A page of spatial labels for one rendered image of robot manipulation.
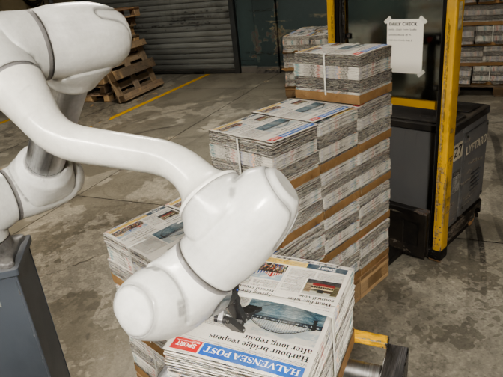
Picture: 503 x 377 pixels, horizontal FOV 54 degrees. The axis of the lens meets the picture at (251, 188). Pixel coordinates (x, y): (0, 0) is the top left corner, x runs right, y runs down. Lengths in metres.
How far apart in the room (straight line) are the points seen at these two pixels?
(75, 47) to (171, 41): 8.73
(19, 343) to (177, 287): 1.01
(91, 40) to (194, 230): 0.50
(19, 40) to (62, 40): 0.08
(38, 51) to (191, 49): 8.60
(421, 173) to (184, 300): 2.53
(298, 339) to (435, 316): 1.80
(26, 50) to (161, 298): 0.52
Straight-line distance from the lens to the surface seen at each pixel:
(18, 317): 1.59
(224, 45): 9.20
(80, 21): 1.03
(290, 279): 1.13
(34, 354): 1.66
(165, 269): 0.69
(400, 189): 3.20
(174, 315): 0.67
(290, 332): 0.99
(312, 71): 2.45
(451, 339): 2.61
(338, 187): 2.32
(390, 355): 1.29
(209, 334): 1.01
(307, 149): 2.06
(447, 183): 2.90
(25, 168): 1.46
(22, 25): 1.00
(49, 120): 0.87
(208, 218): 0.64
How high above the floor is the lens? 1.67
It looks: 24 degrees down
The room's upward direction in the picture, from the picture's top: 6 degrees counter-clockwise
